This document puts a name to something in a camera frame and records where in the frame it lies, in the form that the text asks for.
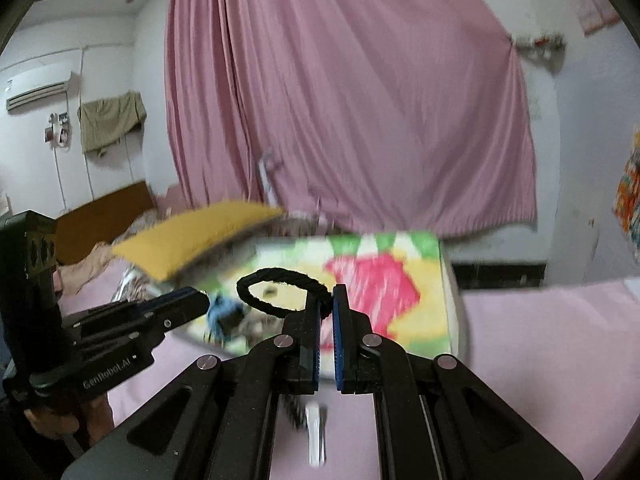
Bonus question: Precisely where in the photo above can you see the wall hung photos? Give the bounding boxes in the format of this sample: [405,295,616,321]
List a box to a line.
[44,112,71,150]

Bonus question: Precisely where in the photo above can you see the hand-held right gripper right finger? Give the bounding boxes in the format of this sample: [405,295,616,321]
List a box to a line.
[332,284,583,480]

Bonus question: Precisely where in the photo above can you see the floral patterned pillow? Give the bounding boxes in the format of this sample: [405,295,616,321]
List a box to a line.
[112,265,166,306]

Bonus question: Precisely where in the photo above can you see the brown wooden headboard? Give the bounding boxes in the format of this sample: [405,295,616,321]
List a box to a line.
[52,180,157,266]

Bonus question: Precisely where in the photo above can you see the white air conditioner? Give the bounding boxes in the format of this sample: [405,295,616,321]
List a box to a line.
[4,71,73,113]

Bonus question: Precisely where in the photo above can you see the white desk lamp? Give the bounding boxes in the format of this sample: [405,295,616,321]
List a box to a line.
[256,149,283,206]

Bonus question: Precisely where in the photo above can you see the painted cardboard box tray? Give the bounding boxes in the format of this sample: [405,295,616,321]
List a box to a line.
[180,230,468,361]

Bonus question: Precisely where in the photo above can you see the black wire wall shelf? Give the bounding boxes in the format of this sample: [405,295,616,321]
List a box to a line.
[510,32,566,68]

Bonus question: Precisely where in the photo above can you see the green hanging cloth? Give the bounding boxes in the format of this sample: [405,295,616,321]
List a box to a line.
[77,91,147,157]

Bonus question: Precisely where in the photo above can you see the colourful wall sticker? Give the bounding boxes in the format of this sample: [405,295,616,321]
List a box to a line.
[612,130,640,263]

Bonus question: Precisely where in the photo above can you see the pink bed sheet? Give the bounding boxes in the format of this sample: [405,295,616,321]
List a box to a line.
[60,260,640,480]

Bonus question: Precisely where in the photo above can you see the black hair tie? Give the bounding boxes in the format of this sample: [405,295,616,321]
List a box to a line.
[236,268,335,321]

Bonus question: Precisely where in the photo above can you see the pink curtain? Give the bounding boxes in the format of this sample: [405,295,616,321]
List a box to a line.
[164,0,538,241]

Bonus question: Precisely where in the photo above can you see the person's left hand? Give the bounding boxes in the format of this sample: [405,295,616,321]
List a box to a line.
[22,394,115,450]

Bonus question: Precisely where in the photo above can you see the blue smartwatch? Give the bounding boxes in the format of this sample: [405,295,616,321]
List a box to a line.
[202,295,246,343]

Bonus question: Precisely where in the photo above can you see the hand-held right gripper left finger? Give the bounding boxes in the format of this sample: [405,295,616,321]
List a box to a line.
[60,285,323,480]

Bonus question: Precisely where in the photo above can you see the group of wall certificates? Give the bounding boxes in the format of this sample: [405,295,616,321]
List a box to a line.
[560,0,621,36]

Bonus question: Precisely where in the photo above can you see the yellow pillow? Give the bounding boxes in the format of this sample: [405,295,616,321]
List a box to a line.
[111,201,286,283]

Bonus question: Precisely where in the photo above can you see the beige blanket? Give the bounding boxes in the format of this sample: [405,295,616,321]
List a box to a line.
[57,210,161,296]

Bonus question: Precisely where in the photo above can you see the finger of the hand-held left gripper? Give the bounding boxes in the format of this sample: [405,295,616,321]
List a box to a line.
[145,299,211,336]
[142,286,211,313]

